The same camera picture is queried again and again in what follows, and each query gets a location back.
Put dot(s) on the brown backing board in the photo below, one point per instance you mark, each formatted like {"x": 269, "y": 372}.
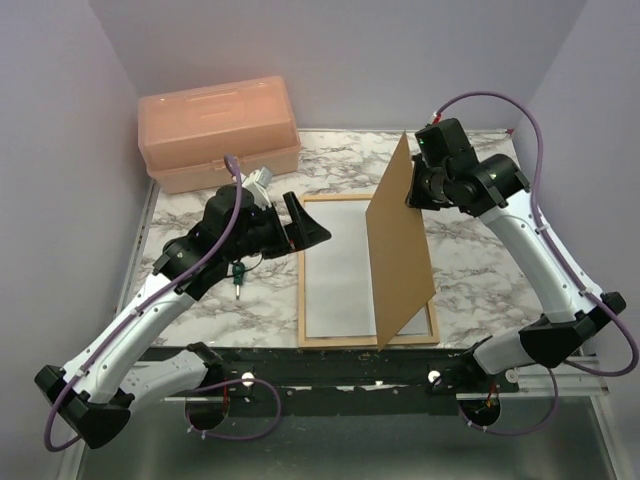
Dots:
{"x": 399, "y": 257}

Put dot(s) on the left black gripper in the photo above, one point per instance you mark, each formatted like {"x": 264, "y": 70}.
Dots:
{"x": 312, "y": 231}

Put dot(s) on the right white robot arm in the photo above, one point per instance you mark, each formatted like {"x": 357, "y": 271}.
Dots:
{"x": 448, "y": 174}

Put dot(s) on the pink translucent plastic box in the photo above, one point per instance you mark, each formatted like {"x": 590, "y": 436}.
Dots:
{"x": 183, "y": 136}

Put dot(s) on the green handled screwdriver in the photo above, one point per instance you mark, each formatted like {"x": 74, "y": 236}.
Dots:
{"x": 238, "y": 275}

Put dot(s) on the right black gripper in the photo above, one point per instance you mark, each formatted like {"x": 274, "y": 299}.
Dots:
{"x": 414, "y": 198}

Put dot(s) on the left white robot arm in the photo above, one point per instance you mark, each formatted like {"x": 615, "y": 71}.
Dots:
{"x": 94, "y": 395}

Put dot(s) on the light wooden picture frame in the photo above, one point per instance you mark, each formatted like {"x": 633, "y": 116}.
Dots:
{"x": 335, "y": 299}

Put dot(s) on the plant photo with backing board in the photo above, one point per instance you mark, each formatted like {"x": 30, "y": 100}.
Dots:
{"x": 371, "y": 284}

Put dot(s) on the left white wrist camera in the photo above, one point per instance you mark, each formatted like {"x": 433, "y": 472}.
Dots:
{"x": 257, "y": 183}

